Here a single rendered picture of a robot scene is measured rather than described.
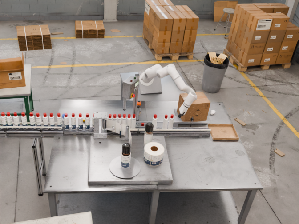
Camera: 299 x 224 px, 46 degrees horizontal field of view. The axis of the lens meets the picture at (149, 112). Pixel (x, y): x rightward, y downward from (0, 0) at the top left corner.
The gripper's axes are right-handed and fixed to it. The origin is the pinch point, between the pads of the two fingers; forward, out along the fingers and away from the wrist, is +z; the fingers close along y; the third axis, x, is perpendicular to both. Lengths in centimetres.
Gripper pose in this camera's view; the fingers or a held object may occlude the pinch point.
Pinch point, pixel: (179, 115)
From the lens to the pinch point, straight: 390.3
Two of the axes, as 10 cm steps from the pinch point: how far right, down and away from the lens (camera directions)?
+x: 9.0, 2.8, 3.2
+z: -4.1, 7.6, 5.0
